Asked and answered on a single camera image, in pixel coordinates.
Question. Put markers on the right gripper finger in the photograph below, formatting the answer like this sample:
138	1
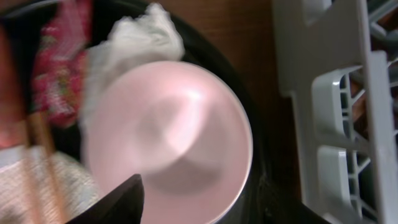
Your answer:
122	205

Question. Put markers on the wooden chopstick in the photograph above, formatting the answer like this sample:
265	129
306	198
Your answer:
34	200
43	136

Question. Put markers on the grey plate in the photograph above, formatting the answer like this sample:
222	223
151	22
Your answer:
79	189

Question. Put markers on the pink bowl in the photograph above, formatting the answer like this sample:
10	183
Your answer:
183	130

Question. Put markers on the red snack wrapper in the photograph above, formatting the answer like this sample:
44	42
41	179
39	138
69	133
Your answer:
61	62

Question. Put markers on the white tissue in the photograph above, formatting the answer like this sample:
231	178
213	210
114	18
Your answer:
131	42

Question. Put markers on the grey dishwasher rack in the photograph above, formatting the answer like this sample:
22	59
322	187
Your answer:
343	109

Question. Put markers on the round black tray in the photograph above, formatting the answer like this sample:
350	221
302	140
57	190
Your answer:
261	201

